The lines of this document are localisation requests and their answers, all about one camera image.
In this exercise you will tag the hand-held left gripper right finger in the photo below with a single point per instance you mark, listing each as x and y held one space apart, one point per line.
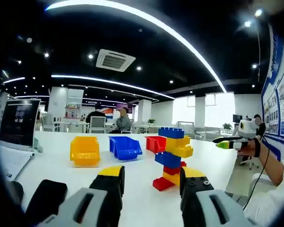
198 203

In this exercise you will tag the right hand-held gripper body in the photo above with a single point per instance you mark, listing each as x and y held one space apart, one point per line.
247 128

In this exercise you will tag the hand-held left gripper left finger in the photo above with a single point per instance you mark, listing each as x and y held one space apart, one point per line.
94 201

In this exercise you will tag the yellow plastic bin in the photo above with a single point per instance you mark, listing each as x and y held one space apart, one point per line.
85 151

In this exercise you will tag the stack of connected toy blocks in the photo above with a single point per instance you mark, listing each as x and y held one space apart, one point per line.
168 159

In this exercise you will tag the blue plastic bin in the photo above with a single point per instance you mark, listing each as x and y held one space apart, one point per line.
125 147

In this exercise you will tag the red plastic bin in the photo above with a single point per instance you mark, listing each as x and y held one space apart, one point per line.
155 144

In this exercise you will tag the person's right hand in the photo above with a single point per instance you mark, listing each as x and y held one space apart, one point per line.
247 150

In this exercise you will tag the potted green plant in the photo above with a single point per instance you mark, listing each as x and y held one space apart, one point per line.
151 121
227 126

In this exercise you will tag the black computer monitor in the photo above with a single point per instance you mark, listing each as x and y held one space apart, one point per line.
237 118

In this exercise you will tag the office chair wheeled base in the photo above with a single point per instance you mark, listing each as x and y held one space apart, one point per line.
249 163

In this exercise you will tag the black smartphone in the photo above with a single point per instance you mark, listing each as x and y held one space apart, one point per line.
46 197

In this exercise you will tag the operator's arm, white sleeve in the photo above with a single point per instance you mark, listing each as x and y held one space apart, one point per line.
272 208

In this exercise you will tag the grey mesh office chair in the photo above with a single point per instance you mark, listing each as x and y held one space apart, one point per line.
97 124

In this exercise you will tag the small pale desk gadget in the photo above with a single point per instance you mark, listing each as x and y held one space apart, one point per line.
38 145

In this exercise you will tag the black computer mouse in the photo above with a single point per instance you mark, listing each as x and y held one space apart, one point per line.
15 192

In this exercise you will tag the white office chair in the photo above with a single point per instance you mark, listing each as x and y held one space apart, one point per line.
49 123

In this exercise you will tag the display shelf with colourful items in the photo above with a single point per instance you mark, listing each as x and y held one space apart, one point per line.
72 113

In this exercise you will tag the open white laptop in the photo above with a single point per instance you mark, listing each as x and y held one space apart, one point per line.
19 123

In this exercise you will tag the short curved ceiling light strip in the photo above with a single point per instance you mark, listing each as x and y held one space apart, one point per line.
113 82

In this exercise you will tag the long curved ceiling light strip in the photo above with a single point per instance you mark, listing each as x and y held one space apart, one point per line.
156 22

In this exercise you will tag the ceiling air conditioner unit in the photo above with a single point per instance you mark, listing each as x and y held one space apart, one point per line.
115 60

